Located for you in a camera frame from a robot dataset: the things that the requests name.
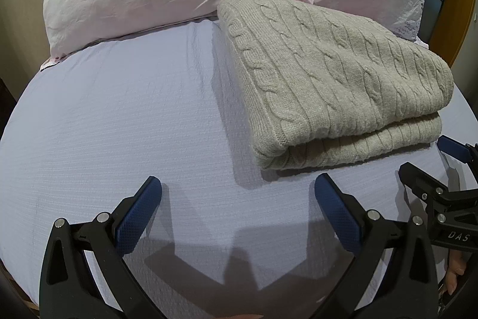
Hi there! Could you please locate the wooden door with glass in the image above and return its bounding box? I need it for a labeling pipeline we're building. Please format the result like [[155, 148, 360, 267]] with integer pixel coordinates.
[[417, 0, 478, 70]]

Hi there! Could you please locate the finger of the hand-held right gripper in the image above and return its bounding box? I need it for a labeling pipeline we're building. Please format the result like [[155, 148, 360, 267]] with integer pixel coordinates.
[[437, 135, 478, 172], [398, 162, 454, 216]]

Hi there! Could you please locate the person's right hand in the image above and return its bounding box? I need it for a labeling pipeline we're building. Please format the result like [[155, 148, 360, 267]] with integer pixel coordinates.
[[444, 251, 470, 298]]

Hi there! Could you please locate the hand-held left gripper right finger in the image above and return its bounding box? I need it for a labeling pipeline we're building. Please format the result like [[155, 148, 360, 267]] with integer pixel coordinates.
[[314, 173, 440, 319]]

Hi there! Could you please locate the lavender bed sheet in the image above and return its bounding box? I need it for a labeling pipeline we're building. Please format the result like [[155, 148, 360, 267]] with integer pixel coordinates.
[[0, 17, 478, 319]]

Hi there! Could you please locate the wooden bed frame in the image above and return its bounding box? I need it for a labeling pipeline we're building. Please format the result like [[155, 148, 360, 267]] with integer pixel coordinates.
[[9, 276, 40, 319]]

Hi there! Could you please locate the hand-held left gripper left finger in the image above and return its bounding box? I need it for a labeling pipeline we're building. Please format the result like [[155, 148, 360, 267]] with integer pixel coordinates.
[[39, 176, 165, 319]]

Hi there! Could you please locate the beige cable knit sweater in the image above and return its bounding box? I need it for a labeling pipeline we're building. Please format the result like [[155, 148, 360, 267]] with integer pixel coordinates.
[[217, 0, 455, 171]]

